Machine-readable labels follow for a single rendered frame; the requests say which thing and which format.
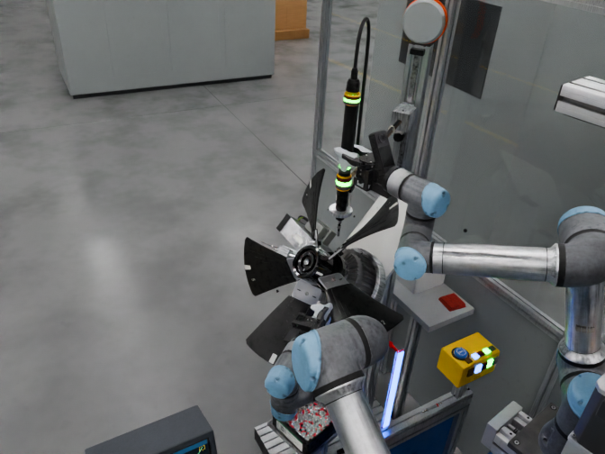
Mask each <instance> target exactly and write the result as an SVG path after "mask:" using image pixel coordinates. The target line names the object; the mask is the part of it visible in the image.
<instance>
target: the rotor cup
mask: <svg viewBox="0 0 605 454"><path fill-rule="evenodd" d="M321 251H322V252H324V253H325V254H326V255H327V256H326V255H324V254H322V253H321ZM334 253H335V252H326V251H324V250H321V249H319V248H318V247H316V246H313V245H307V246H304V247H302V248H301V249H300V250H299V251H298V252H297V253H296V255H295V257H294V259H293V272H294V274H295V275H296V276H297V277H298V278H300V279H301V280H303V281H305V282H307V283H310V284H311V285H313V286H316V287H318V288H319V289H321V287H320V286H319V285H318V284H317V283H316V282H318V281H319V279H318V278H319V277H324V276H327V275H331V274H335V273H340V274H341V275H342V276H343V277H344V276H345V273H346V265H345V261H344V259H343V258H342V257H340V256H339V254H338V255H337V256H336V257H334V258H333V259H332V260H330V261H329V257H330V256H331V255H333V254H334ZM306 259H308V260H309V263H308V264H307V265H304V263H303V262H304V261H305V260H306ZM317 271H318V272H320V273H322V274H323V275H322V276H320V275H318V274H316V273H317ZM321 290H322V289H321ZM322 293H323V294H326V293H325V292H324V291H323V290H322Z"/></svg>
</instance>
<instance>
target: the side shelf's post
mask: <svg viewBox="0 0 605 454"><path fill-rule="evenodd" d="M421 328H422V326H421V325H419V324H418V323H417V322H416V321H415V320H414V319H413V318H412V317H411V318H410V323H409V328H408V332H407V336H406V341H405V345H404V353H403V358H402V365H401V370H400V375H399V378H398V383H397V387H396V392H395V397H394V400H393V409H392V413H391V417H392V419H393V420H394V419H396V418H398V417H400V416H402V411H403V407H404V404H405V399H406V395H407V391H408V387H409V383H410V379H411V372H412V368H413V364H414V359H415V356H416V351H417V348H418V344H419V339H420V332H421Z"/></svg>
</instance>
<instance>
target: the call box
mask: <svg viewBox="0 0 605 454"><path fill-rule="evenodd" d="M490 346H492V344H491V343H490V342H489V341H488V340H486V339H485V338H484V336H482V335H481V334H480V333H479V332H476V333H474V334H472V335H470V336H467V337H465V338H463V339H461V340H458V341H456V342H453V343H451V344H449V345H446V346H445V347H443V348H442V349H441V351H440V355H439V359H438V364H437V368H438V369H439V370H440V371H441V372H442V373H443V374H444V375H445V376H446V377H447V378H448V379H449V380H450V381H451V382H452V383H453V384H454V385H455V386H456V387H457V388H459V387H461V386H464V385H466V384H468V383H470V382H472V381H474V380H476V379H477V378H479V377H482V376H484V375H486V374H488V373H490V372H492V371H494V368H495V365H496V364H495V365H493V366H491V367H488V368H486V369H484V370H482V371H480V372H478V373H476V374H475V373H473V375H472V376H470V377H467V373H468V370H469V369H471V368H474V371H475V369H476V366H478V365H480V364H482V363H484V362H485V361H488V360H490V359H493V358H495V357H497V356H499V355H500V351H499V350H498V349H497V348H495V347H494V346H493V347H494V348H495V349H496V350H494V351H491V352H490V353H488V354H485V355H484V356H482V357H480V358H478V359H474V358H473V357H472V354H475V353H476V354H477V352H478V351H480V350H481V351H483V349H486V348H487V349H488V347H490ZM461 347H462V348H463V349H465V350H466V351H467V357H466V358H465V359H467V358H470V359H471V360H472V361H473V362H472V363H470V364H467V363H466V362H465V359H460V358H458V357H456V356H455V354H454V351H455V349H456V348H461ZM488 350H489V349H488ZM483 353H484V352H483ZM477 355H478V354H477ZM478 356H479V355H478Z"/></svg>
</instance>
